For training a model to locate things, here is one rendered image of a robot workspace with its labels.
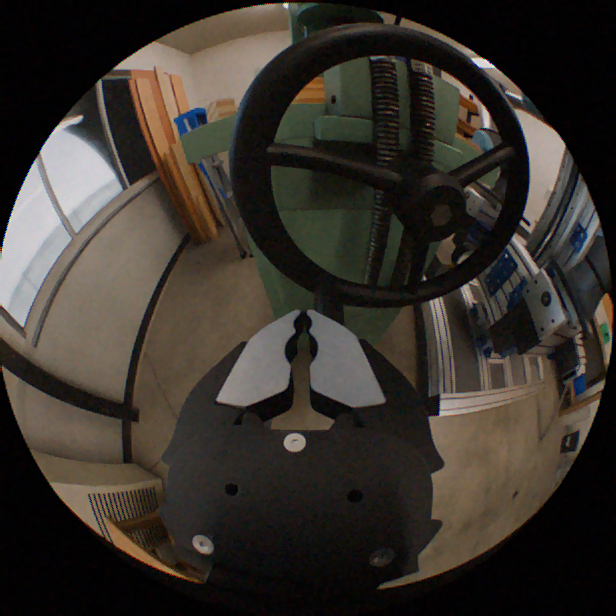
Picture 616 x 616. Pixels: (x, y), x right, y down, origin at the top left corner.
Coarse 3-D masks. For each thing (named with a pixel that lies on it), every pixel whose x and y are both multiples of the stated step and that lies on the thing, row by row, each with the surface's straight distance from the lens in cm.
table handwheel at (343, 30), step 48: (288, 48) 13; (336, 48) 13; (384, 48) 14; (432, 48) 16; (288, 96) 12; (480, 96) 19; (240, 144) 12; (288, 144) 12; (240, 192) 12; (384, 192) 16; (432, 192) 13; (528, 192) 24; (288, 240) 15; (432, 240) 15; (384, 288) 22; (432, 288) 24
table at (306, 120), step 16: (288, 112) 30; (304, 112) 30; (320, 112) 30; (208, 128) 33; (224, 128) 32; (288, 128) 30; (304, 128) 30; (320, 128) 21; (336, 128) 21; (352, 128) 21; (368, 128) 22; (400, 128) 23; (192, 144) 35; (208, 144) 33; (224, 144) 32; (400, 144) 23; (464, 144) 41; (192, 160) 35; (448, 160) 27; (464, 160) 42; (496, 176) 50
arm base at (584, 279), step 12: (576, 264) 69; (588, 264) 66; (576, 276) 64; (588, 276) 64; (576, 288) 63; (588, 288) 64; (600, 288) 66; (588, 300) 65; (600, 300) 69; (588, 312) 65
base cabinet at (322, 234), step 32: (288, 224) 35; (320, 224) 35; (352, 224) 36; (256, 256) 41; (320, 256) 40; (352, 256) 41; (384, 256) 43; (288, 288) 47; (352, 320) 64; (384, 320) 68
